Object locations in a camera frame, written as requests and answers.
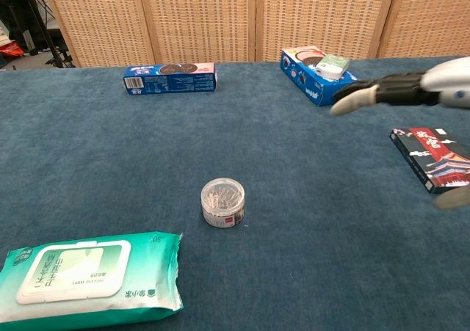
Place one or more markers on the green wet wipes pack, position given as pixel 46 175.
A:
pixel 84 279

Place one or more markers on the long blue Oreo box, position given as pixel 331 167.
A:
pixel 172 81

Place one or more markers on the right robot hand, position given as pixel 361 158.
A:
pixel 404 89

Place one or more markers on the dark card box red label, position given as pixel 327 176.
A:
pixel 437 158

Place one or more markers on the woven bamboo folding screen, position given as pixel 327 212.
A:
pixel 235 19

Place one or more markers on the wide blue Oreo box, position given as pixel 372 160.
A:
pixel 312 85

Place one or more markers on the blue felt table mat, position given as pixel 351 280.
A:
pixel 235 155

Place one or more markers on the small clear lidded jar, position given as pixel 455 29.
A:
pixel 223 204

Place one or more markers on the small green mint box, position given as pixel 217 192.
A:
pixel 332 67

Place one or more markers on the red plastic bag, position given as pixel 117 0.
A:
pixel 11 49

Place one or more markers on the black tripod stand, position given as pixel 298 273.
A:
pixel 47 26

